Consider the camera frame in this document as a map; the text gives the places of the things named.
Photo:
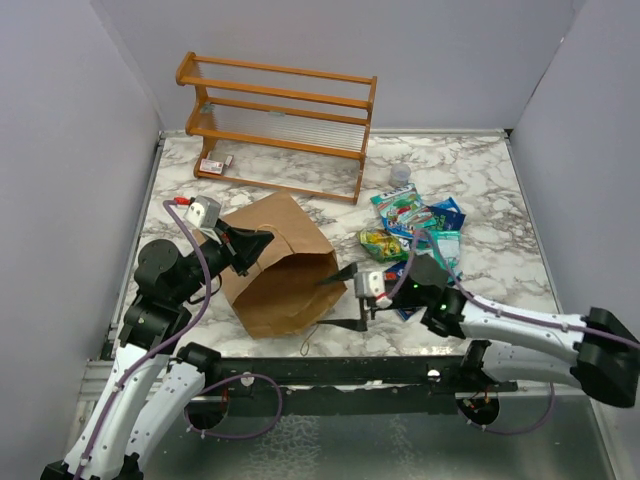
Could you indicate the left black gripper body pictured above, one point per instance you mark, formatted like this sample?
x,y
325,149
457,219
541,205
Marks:
x,y
220,256

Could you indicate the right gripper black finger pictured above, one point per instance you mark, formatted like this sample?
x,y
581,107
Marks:
x,y
357,325
345,274

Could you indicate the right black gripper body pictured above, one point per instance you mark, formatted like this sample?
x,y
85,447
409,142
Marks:
x,y
369,305

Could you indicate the blue sweet chilli chips bag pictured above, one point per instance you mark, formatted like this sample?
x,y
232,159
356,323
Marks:
x,y
406,314

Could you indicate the yellow green candy packet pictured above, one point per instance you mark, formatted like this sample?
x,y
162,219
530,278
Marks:
x,y
382,246

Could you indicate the brown paper bag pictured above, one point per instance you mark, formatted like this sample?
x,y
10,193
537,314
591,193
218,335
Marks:
x,y
282,297

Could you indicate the green red candy packet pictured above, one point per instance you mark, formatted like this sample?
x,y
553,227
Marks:
x,y
402,211

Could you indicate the teal white snack packet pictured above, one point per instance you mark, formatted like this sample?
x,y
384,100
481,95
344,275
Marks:
x,y
443,246

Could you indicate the blue salt vinegar chips bag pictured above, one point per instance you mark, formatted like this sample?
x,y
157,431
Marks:
x,y
447,215

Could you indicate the blue m&m's snack packet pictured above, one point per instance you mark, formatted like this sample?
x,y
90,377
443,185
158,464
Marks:
x,y
396,272

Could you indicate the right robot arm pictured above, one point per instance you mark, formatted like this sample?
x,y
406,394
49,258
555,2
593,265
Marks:
x,y
595,352

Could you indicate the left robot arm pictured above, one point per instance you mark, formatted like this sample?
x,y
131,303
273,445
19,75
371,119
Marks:
x,y
132,415

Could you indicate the small red white box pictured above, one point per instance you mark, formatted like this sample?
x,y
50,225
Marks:
x,y
216,163

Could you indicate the small clear plastic cup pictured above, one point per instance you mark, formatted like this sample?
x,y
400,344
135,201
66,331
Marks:
x,y
399,175

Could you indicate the wooden shelf rack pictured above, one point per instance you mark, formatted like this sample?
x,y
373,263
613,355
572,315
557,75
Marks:
x,y
323,116

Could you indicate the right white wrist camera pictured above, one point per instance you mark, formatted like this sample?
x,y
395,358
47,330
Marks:
x,y
369,284

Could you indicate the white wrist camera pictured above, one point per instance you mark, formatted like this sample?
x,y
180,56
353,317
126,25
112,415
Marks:
x,y
202,213
369,284

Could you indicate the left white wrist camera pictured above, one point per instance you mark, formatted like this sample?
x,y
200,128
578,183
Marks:
x,y
202,213

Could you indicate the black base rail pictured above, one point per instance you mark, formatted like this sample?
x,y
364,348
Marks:
x,y
332,386

